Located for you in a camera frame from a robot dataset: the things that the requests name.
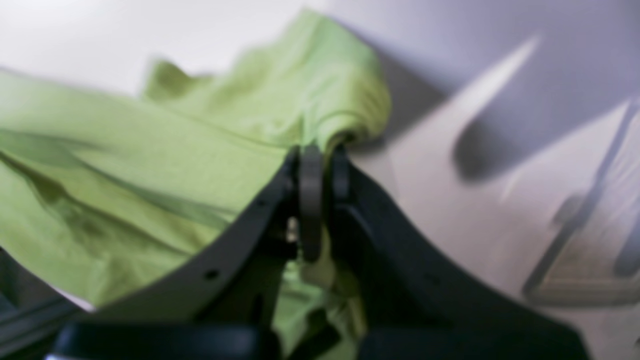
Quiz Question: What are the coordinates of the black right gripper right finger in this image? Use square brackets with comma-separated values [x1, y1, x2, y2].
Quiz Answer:
[328, 146, 589, 360]

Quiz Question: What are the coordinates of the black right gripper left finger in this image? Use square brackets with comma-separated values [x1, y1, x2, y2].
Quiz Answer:
[46, 145, 324, 360]

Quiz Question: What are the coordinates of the green t-shirt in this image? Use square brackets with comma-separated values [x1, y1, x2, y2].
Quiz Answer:
[0, 9, 392, 360]

